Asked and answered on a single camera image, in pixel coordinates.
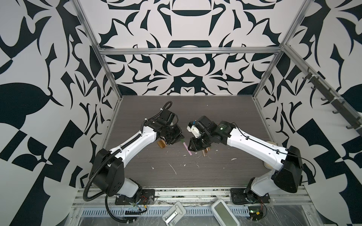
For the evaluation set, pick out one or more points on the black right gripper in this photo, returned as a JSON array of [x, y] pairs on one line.
[[193, 146]]

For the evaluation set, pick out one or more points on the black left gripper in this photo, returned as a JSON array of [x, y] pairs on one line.
[[179, 135]]

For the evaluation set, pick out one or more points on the green cap pink marker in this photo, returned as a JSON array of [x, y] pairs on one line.
[[186, 147]]

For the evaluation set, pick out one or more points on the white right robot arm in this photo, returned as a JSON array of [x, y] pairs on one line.
[[286, 163]]

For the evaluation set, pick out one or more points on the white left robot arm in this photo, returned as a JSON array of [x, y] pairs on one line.
[[107, 174]]

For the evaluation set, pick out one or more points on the white handheld device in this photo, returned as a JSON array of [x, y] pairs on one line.
[[174, 214]]

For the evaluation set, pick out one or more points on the grey screen device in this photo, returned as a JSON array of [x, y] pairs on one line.
[[223, 214]]

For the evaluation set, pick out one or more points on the small circuit board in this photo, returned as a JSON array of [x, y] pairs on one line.
[[257, 213]]

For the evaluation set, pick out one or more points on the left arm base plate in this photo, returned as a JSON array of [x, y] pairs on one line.
[[142, 197]]

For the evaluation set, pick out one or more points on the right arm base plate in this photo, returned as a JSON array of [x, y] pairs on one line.
[[240, 196]]

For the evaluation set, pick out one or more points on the black wall hook rail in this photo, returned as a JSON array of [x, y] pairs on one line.
[[331, 96]]

